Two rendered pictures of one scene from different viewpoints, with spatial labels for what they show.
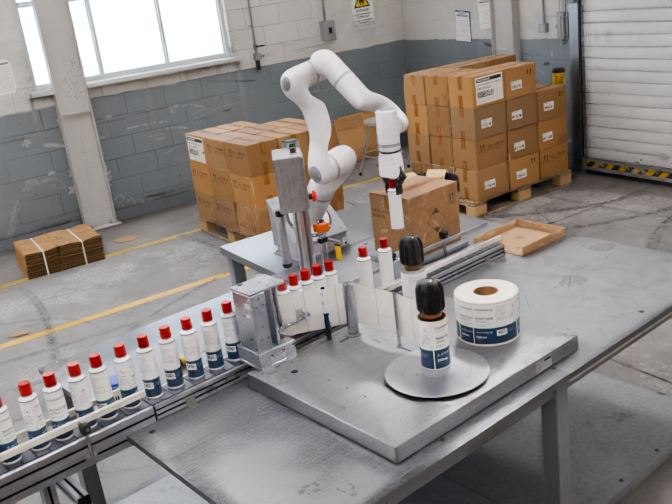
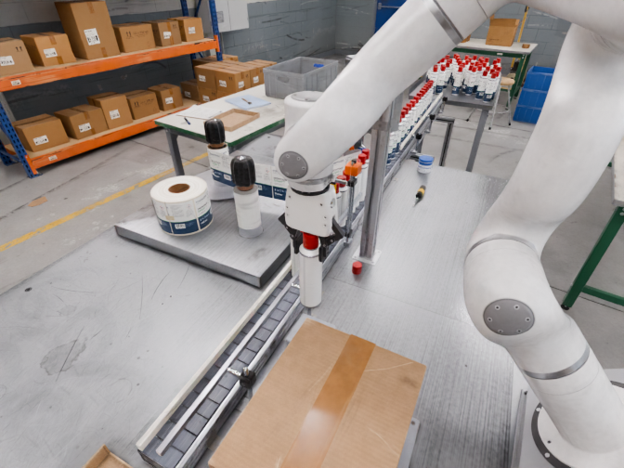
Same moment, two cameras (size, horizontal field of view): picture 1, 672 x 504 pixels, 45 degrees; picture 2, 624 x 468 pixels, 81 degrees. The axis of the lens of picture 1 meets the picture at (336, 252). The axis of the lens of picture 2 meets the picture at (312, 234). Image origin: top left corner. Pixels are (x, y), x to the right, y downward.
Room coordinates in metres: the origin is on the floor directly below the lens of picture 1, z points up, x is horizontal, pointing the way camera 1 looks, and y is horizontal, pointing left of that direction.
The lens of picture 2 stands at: (3.65, -0.52, 1.68)
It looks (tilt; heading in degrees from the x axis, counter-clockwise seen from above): 36 degrees down; 155
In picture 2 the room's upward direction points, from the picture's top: straight up
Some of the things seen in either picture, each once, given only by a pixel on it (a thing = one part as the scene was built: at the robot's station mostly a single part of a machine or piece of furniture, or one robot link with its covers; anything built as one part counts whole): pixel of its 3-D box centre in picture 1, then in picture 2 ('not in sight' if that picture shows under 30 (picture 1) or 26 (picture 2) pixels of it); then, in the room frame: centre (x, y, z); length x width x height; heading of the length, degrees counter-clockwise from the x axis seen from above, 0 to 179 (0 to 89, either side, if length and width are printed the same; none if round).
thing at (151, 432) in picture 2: (410, 278); (276, 280); (2.86, -0.27, 0.91); 1.07 x 0.01 x 0.02; 128
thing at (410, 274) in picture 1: (413, 278); (246, 196); (2.54, -0.25, 1.03); 0.09 x 0.09 x 0.30
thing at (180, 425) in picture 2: (395, 262); (297, 276); (2.92, -0.22, 0.96); 1.07 x 0.01 x 0.01; 128
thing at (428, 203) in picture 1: (415, 216); (327, 448); (3.39, -0.36, 0.99); 0.30 x 0.24 x 0.27; 127
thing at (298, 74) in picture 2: not in sight; (302, 78); (0.59, 0.84, 0.91); 0.60 x 0.40 x 0.22; 124
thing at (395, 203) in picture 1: (395, 203); (310, 268); (3.09, -0.26, 1.14); 0.05 x 0.05 x 0.20
